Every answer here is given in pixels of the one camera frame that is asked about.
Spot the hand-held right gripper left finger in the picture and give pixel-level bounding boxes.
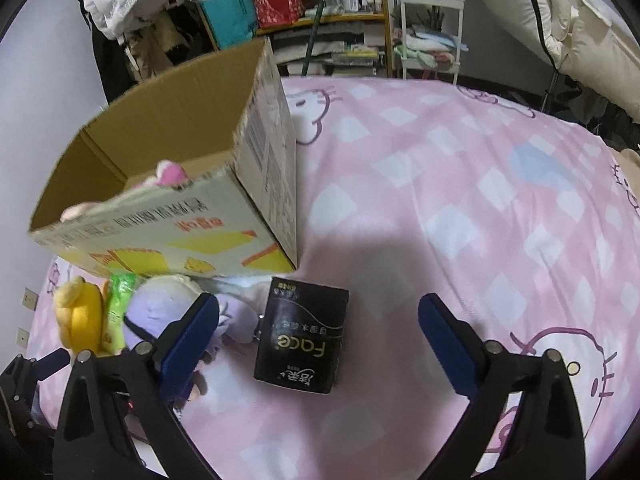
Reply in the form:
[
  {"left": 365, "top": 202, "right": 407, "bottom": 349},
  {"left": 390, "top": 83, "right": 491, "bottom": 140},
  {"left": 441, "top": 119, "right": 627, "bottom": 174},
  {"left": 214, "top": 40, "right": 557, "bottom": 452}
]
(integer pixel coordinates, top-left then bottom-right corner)
[{"left": 52, "top": 293, "right": 221, "bottom": 480}]

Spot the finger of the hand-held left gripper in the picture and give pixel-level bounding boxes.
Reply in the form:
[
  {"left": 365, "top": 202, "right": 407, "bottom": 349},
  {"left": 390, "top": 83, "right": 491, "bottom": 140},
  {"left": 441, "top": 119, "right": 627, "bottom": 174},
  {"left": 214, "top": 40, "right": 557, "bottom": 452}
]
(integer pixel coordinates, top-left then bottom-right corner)
[{"left": 27, "top": 347, "right": 71, "bottom": 387}]

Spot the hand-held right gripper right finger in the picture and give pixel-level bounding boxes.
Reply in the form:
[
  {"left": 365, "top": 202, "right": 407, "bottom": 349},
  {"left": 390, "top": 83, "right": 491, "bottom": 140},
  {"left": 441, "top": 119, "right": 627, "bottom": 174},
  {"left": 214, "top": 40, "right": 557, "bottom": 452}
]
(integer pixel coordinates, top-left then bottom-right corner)
[{"left": 418, "top": 293, "right": 586, "bottom": 480}]

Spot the black tissue pack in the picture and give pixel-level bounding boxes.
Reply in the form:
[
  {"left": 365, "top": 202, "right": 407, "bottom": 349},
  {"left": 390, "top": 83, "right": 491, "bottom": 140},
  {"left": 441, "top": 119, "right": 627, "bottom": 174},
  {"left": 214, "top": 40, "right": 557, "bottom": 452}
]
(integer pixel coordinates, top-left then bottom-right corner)
[{"left": 253, "top": 276, "right": 350, "bottom": 395}]

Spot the printed cardboard box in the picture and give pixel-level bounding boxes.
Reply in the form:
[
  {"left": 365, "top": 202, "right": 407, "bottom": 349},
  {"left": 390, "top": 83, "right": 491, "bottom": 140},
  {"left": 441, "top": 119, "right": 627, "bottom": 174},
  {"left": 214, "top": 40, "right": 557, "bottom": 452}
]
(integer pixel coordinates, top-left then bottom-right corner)
[{"left": 27, "top": 37, "right": 300, "bottom": 281}]

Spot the purple plush toy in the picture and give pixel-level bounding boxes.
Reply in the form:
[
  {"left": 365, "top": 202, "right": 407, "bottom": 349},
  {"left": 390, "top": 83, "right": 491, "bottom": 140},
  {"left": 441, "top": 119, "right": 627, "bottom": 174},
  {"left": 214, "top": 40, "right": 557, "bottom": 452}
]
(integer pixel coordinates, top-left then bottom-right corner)
[{"left": 122, "top": 273, "right": 262, "bottom": 403}]

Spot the yellow plush toy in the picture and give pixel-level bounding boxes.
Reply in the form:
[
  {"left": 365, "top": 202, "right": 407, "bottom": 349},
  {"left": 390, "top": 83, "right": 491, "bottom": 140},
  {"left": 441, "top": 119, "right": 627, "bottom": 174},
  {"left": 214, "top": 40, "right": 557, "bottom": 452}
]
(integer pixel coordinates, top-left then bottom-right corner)
[{"left": 53, "top": 275, "right": 109, "bottom": 357}]

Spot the green snack packet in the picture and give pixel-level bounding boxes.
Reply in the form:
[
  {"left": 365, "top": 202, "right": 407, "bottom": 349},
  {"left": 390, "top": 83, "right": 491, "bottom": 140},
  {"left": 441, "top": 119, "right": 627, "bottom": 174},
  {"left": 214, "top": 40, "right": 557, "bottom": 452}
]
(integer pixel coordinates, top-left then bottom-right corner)
[{"left": 101, "top": 273, "right": 138, "bottom": 354}]

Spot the pink checked cartoon blanket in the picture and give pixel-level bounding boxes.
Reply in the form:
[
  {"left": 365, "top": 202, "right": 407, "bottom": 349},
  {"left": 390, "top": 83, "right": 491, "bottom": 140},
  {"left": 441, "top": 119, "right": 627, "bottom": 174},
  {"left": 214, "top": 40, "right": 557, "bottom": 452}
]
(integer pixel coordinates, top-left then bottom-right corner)
[{"left": 27, "top": 75, "right": 640, "bottom": 480}]

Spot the pink plush toy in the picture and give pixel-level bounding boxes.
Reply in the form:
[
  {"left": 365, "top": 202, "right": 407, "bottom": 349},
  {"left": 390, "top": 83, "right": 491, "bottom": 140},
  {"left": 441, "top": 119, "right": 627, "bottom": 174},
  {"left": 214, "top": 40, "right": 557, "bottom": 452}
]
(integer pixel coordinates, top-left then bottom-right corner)
[{"left": 59, "top": 159, "right": 192, "bottom": 224}]

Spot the folded towels pile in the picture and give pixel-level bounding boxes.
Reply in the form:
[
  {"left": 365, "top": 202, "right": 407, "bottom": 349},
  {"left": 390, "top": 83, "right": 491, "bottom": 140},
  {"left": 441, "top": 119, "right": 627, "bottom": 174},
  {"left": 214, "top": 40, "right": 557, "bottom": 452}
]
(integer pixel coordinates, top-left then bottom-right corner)
[{"left": 394, "top": 27, "right": 470, "bottom": 69}]

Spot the white trolley cart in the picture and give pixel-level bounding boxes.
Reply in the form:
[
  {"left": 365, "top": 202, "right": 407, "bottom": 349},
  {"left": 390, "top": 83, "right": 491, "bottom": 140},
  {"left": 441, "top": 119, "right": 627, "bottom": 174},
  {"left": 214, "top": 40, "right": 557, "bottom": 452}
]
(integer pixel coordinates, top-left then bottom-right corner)
[{"left": 392, "top": 0, "right": 466, "bottom": 86}]

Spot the teal storage bag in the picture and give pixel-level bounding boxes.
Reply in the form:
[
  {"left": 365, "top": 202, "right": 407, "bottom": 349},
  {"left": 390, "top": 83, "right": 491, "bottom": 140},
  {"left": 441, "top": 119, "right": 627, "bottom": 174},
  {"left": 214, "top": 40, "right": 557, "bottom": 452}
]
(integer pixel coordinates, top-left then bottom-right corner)
[{"left": 196, "top": 0, "right": 259, "bottom": 51}]

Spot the wooden shelf unit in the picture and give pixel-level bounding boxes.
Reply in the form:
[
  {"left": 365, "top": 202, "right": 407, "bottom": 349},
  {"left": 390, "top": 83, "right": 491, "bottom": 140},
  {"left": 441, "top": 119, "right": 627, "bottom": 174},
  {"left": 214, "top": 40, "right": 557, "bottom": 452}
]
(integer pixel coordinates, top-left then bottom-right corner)
[{"left": 260, "top": 0, "right": 392, "bottom": 79}]

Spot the green pole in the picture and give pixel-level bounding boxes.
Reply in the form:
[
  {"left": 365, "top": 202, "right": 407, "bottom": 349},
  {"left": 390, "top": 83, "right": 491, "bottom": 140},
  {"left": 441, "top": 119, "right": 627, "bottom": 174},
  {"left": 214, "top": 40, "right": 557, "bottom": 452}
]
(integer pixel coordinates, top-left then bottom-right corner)
[{"left": 303, "top": 0, "right": 337, "bottom": 77}]

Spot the cream padded duvet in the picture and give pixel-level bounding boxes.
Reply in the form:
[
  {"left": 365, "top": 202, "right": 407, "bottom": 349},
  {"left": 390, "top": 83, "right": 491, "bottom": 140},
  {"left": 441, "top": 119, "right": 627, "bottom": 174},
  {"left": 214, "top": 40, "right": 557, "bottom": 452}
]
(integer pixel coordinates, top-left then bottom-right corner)
[{"left": 465, "top": 0, "right": 640, "bottom": 123}]

